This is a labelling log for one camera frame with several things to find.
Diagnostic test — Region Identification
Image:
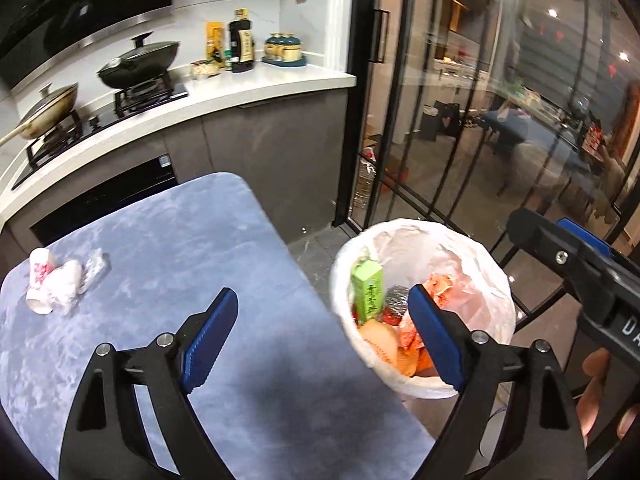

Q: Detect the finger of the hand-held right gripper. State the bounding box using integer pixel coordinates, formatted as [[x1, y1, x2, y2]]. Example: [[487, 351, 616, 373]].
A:
[[556, 217, 621, 263], [505, 207, 608, 311]]

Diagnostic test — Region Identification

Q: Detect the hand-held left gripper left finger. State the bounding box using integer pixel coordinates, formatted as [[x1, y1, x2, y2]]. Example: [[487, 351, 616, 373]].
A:
[[59, 287, 238, 480]]

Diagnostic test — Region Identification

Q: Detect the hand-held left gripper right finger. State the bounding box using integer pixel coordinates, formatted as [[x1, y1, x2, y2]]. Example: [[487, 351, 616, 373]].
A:
[[407, 284, 588, 480]]

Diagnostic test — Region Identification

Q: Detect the red wrapper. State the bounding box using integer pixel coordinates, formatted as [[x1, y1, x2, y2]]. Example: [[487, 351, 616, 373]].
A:
[[382, 310, 425, 352]]

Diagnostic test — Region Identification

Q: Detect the orange plastic wrapper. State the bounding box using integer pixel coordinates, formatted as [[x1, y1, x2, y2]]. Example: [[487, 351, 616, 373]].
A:
[[422, 272, 458, 309]]

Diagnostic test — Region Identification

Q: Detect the steel wool scrubber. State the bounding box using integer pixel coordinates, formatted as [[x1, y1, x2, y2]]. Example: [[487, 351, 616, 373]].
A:
[[384, 284, 412, 317]]

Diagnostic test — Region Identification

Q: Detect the bin with white bag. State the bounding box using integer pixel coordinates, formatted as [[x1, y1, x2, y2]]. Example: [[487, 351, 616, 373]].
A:
[[329, 217, 517, 400]]

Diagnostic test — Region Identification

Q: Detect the green drink carton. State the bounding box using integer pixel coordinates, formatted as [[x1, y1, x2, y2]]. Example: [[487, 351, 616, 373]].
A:
[[350, 259, 386, 325]]

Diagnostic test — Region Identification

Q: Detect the person's right hand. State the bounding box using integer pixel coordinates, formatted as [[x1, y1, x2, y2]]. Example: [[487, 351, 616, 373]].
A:
[[575, 347, 640, 448]]

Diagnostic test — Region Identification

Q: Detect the blue table cover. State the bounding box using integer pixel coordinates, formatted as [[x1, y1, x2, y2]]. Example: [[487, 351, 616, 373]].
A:
[[0, 172, 436, 480]]

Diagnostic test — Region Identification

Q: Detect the glass sliding door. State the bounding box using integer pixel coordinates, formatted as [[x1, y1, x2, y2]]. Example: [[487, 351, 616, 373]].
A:
[[332, 0, 640, 480]]

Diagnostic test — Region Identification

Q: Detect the clear plastic bottle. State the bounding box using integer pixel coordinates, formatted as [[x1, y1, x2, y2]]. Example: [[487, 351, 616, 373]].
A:
[[354, 157, 377, 211]]

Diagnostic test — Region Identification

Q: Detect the built-in black oven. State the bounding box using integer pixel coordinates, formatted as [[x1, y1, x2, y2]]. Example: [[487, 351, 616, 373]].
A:
[[30, 152, 178, 246]]

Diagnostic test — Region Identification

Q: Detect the black gas stove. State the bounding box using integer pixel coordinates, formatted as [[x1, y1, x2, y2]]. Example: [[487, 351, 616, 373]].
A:
[[11, 77, 190, 191]]

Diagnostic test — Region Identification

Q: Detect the small white packet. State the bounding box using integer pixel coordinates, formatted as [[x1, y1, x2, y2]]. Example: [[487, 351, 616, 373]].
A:
[[190, 58, 222, 79]]

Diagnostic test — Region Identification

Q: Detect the bronze frying pan with lid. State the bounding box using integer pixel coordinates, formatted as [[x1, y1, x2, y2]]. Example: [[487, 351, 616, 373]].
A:
[[0, 82, 81, 147]]

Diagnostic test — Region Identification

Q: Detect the black wok with lid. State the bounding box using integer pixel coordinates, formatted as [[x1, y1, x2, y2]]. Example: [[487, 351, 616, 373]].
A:
[[96, 32, 181, 90]]

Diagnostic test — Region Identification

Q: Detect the dark sauce bottle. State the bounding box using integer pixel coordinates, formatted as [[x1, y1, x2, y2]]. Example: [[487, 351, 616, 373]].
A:
[[228, 8, 256, 73]]

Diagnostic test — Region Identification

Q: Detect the spice jar set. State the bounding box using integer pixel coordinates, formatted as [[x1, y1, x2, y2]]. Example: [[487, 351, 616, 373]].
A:
[[262, 31, 307, 67]]

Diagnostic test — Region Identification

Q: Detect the yellow box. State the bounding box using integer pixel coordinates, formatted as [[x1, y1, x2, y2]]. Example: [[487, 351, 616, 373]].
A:
[[206, 21, 226, 63]]

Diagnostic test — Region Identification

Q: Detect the black range hood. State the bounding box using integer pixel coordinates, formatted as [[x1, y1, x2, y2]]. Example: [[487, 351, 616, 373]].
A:
[[0, 0, 175, 91]]

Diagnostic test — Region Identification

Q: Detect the black door handle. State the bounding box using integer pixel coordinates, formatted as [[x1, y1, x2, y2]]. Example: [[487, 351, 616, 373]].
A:
[[370, 8, 390, 63]]

